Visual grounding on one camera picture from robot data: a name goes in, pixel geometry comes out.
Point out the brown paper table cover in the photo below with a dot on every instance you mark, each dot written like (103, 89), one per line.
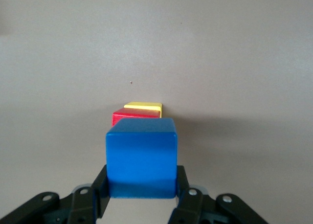
(195, 62)

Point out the red cube block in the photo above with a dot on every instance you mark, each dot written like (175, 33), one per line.
(132, 114)

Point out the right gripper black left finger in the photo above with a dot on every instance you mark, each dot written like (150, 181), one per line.
(80, 204)

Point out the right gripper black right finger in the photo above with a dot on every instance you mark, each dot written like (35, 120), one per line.
(193, 207)

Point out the blue cube block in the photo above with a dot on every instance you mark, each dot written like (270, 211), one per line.
(141, 158)

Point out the yellow cube block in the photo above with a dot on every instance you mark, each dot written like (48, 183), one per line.
(144, 105)

